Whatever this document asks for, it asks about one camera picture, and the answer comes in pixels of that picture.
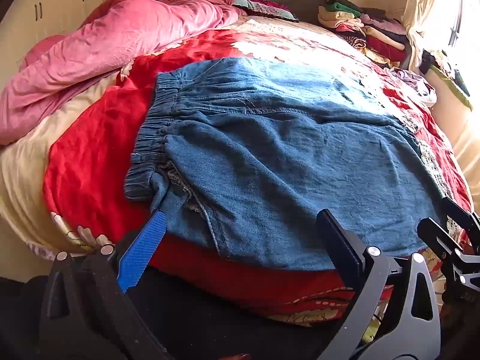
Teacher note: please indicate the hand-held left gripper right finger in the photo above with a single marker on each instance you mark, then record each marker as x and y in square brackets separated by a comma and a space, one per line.
[339, 242]

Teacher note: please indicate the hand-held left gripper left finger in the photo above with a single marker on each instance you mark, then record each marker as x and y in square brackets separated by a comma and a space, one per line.
[142, 249]

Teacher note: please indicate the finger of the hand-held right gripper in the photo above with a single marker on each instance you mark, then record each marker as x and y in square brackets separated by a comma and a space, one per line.
[455, 210]
[437, 232]

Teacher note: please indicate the blue denim pants lace trim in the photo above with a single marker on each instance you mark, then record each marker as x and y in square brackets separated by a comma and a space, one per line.
[262, 157]

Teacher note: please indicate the person's black garment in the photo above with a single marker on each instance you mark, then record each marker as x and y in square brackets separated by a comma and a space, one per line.
[210, 318]

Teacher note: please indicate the red floral blanket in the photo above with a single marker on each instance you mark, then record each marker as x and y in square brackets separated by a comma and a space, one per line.
[93, 150]

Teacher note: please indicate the green window seat cushion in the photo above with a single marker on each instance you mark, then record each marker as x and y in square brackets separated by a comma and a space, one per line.
[459, 90]

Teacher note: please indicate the purple clothes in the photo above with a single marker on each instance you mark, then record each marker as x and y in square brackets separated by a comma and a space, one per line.
[410, 79]

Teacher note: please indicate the beige blanket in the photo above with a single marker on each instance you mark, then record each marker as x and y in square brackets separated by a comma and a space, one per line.
[26, 172]

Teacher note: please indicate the dark crumpled clothes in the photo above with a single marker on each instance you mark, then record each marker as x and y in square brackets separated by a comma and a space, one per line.
[431, 60]

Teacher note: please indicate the stack of folded clothes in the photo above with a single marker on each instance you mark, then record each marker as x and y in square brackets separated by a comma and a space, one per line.
[375, 33]

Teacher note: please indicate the window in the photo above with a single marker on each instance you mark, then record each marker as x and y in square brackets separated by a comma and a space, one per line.
[457, 11]

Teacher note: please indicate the cream curtain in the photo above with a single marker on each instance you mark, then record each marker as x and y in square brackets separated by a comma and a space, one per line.
[420, 7]

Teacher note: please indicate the pink quilt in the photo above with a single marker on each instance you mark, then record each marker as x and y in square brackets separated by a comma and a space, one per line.
[112, 37]

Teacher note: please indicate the floral pillow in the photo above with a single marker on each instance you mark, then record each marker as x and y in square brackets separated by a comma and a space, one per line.
[262, 7]

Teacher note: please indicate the cream wardrobe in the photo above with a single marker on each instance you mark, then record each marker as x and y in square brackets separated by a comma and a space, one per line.
[56, 3]

